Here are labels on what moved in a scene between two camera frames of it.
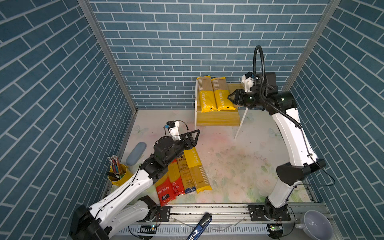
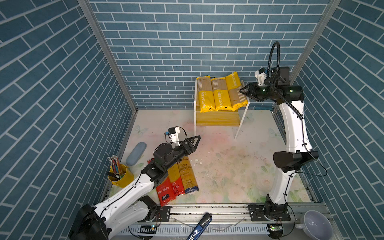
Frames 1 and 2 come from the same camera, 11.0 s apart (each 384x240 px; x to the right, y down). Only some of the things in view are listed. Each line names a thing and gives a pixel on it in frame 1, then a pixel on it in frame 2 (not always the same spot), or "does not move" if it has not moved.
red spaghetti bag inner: [176, 178] does not move
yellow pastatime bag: [206, 94] does not move
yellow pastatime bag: [200, 180] -> [237, 95]
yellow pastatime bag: [223, 98] does not move
